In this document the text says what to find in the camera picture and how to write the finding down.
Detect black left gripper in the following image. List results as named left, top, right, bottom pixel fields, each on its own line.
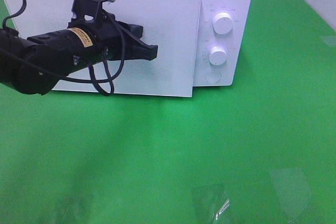
left=68, top=0, right=158, bottom=61

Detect round white door button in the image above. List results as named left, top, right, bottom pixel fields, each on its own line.
left=205, top=71, right=222, bottom=83

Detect upper white round knob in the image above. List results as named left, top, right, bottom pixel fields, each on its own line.
left=212, top=12, right=233, bottom=35

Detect white microwave door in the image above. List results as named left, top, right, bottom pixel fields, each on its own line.
left=4, top=0, right=201, bottom=97

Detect lower white round knob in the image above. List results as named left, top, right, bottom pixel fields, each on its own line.
left=208, top=46, right=227, bottom=66

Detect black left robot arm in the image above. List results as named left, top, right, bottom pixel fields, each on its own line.
left=1, top=0, right=158, bottom=96

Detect white round knob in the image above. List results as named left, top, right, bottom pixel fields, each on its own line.
left=212, top=12, right=233, bottom=35
left=208, top=46, right=227, bottom=66

